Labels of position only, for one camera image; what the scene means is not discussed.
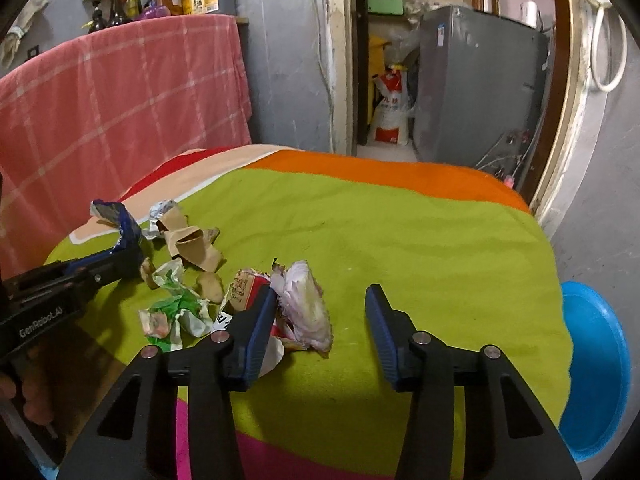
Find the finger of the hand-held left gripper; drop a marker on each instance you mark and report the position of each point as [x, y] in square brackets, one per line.
[122, 265]
[92, 261]

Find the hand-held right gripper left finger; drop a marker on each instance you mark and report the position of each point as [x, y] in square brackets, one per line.
[254, 342]

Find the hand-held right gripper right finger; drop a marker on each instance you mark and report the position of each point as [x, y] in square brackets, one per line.
[382, 345]

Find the blue wrapper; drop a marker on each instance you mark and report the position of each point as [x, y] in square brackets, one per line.
[127, 225]

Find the red white paper packet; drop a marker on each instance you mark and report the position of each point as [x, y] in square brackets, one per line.
[245, 287]

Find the large torn brown paper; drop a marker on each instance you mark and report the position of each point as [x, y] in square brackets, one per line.
[197, 252]

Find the blue plastic basin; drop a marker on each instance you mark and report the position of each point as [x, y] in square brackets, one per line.
[595, 360]

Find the person's left hand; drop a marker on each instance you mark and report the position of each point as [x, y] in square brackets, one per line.
[35, 380]

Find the thin potato peel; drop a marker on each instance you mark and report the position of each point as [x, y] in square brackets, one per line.
[147, 272]

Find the small torn brown paper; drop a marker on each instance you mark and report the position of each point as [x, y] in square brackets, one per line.
[172, 220]

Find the crumpled white silver wrapper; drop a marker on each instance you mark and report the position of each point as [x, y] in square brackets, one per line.
[162, 210]

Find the crumpled green white wrapper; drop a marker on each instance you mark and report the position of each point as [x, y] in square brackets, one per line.
[182, 310]

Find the colourful striped blanket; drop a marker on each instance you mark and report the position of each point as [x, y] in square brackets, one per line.
[375, 240]

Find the pink plaid blanket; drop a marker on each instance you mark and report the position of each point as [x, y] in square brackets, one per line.
[125, 100]

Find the white red sack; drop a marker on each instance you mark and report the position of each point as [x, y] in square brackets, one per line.
[392, 115]

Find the small dark sauce bottle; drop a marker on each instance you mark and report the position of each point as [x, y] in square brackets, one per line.
[97, 22]

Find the hanging pale cloth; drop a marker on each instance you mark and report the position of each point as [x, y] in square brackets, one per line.
[22, 25]

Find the tall dark sauce bottle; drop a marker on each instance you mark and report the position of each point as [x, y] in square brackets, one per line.
[119, 10]

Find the purple plastic item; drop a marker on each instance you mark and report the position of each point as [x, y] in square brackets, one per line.
[157, 11]

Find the grey washing machine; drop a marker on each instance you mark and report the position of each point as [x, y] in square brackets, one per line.
[475, 90]

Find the yellow bin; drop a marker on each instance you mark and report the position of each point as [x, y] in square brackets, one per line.
[375, 52]

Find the clear plastic bag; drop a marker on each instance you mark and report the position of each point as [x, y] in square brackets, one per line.
[402, 45]

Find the green box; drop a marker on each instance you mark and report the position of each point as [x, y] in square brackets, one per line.
[385, 6]

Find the wooden door frame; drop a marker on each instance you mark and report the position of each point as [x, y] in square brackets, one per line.
[562, 85]

